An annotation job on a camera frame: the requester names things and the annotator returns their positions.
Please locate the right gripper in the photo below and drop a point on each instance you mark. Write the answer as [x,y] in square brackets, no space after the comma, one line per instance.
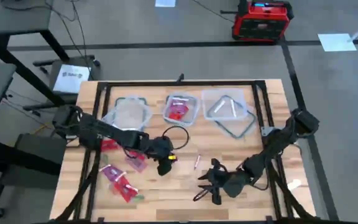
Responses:
[232,183]

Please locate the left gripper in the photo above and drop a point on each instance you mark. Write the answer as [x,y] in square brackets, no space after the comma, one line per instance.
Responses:
[158,149]

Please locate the purple candy pack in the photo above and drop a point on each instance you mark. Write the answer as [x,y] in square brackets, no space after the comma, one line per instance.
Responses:
[137,165]
[112,172]

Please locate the green candy pack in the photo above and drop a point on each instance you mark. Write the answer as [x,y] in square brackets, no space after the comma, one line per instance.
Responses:
[105,159]
[139,198]

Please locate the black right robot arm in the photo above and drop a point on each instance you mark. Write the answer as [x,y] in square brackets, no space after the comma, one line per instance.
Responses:
[278,143]

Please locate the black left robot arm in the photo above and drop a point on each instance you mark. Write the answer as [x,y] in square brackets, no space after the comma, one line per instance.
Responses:
[110,133]

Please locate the yellow tag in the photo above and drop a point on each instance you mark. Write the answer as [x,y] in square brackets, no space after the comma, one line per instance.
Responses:
[172,157]

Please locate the white sticker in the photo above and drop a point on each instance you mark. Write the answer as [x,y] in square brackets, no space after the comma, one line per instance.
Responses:
[294,184]

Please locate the white printed paper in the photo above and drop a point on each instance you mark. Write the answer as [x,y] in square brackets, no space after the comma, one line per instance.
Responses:
[71,79]

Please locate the dark grey box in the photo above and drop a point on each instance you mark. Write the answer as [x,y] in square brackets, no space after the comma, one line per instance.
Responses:
[42,149]

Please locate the white paper sheet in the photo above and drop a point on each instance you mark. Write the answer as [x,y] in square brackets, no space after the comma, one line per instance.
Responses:
[337,42]
[165,3]

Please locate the red portable power station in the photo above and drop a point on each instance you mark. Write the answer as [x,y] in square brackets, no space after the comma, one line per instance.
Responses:
[259,28]

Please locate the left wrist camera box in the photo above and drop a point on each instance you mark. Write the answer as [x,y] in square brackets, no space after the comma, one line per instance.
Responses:
[162,146]

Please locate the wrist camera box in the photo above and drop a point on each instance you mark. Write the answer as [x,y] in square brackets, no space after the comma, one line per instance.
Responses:
[162,146]
[228,180]

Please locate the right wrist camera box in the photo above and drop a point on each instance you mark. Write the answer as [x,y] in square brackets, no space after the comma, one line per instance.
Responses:
[228,180]

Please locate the small black bracket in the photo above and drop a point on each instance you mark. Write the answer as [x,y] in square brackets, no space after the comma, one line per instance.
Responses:
[181,78]

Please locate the grey metal base plate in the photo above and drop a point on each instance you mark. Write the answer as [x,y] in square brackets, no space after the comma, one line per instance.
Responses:
[267,130]

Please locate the black table leg frame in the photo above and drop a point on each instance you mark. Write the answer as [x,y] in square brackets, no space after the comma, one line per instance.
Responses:
[17,154]

